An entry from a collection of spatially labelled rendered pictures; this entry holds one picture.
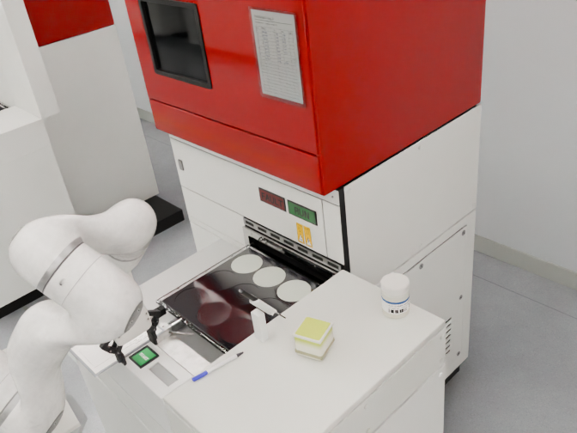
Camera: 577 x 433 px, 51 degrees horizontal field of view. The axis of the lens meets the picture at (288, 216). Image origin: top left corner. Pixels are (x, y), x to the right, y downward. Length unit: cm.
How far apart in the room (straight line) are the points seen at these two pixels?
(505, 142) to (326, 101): 172
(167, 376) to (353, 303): 51
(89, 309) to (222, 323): 80
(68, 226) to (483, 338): 226
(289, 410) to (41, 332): 58
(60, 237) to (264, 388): 65
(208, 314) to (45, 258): 86
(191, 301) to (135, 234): 80
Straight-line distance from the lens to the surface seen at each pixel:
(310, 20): 143
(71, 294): 99
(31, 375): 118
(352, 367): 147
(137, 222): 107
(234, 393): 146
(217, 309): 179
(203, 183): 217
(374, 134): 168
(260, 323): 152
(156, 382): 154
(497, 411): 269
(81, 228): 104
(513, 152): 312
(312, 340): 145
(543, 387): 281
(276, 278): 186
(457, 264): 232
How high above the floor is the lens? 202
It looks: 31 degrees down
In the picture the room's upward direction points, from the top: 8 degrees counter-clockwise
